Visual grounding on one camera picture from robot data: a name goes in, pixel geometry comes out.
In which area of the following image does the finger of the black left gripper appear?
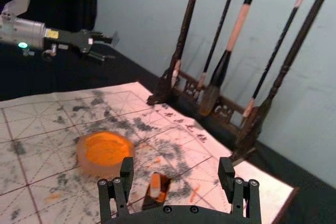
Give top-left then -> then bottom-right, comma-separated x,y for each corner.
90,31 -> 121,48
81,50 -> 117,65

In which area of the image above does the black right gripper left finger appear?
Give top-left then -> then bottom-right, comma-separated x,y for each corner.
97,156 -> 135,224

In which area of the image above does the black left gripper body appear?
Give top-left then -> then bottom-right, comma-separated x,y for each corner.
43,28 -> 95,54

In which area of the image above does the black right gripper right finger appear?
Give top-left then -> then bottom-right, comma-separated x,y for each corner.
218,156 -> 262,220

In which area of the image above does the black table cloth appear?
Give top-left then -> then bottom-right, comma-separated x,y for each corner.
0,28 -> 336,224

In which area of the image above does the round dish with orange paint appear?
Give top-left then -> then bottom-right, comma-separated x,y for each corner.
76,131 -> 136,178

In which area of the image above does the short white and orange stick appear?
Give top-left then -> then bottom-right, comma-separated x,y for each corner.
148,172 -> 162,198

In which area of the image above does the small black paint-stained holder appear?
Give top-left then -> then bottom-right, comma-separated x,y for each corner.
141,173 -> 173,211

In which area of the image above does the thin black brush white tip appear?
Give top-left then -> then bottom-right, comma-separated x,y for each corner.
241,0 -> 311,126
197,0 -> 241,88
170,0 -> 203,86

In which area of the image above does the white gridded ink-stained paper sheet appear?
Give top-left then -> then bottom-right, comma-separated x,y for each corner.
0,81 -> 300,224

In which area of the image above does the dark carved wooden brush rack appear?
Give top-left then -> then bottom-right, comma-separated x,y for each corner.
146,0 -> 336,162

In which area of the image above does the thin dark cable silver plug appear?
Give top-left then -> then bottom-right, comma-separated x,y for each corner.
41,43 -> 58,61

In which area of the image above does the large brush tan handle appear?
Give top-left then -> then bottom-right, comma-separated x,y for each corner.
198,0 -> 259,116

